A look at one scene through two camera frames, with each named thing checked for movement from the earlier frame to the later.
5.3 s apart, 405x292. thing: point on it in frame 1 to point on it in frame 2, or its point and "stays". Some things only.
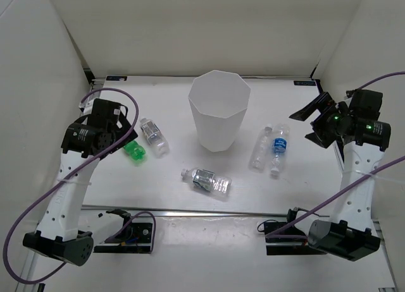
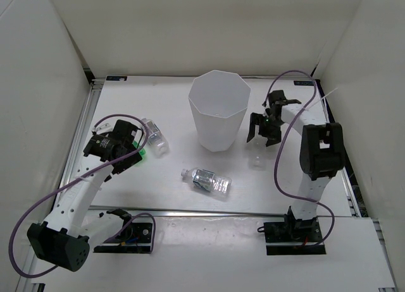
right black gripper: [319, 136] to [255, 119]
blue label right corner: [305, 83] stays
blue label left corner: [116, 78] stays
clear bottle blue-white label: [208, 180] stays
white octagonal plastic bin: [219, 100] stays
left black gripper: [123, 129] to [130, 161]
